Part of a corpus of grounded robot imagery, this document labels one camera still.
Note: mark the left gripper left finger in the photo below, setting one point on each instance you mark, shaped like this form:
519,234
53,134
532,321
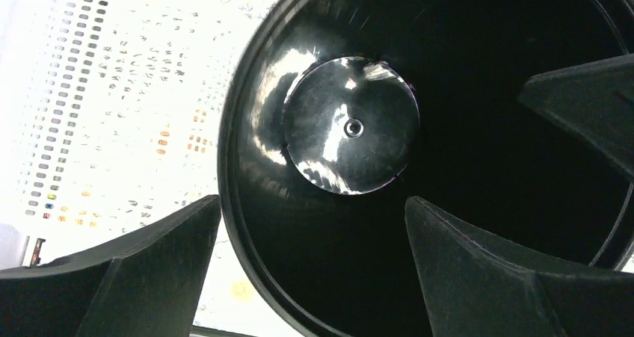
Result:
144,283

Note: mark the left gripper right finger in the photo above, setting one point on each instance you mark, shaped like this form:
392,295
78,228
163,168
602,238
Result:
476,283

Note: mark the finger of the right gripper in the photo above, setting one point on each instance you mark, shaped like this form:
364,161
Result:
593,102

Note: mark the floral patterned table mat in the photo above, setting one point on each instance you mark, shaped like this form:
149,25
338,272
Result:
229,301

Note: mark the black round bucket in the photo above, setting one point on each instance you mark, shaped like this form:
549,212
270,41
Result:
341,110

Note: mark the white perforated basket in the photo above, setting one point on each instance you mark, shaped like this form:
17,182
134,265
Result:
110,111

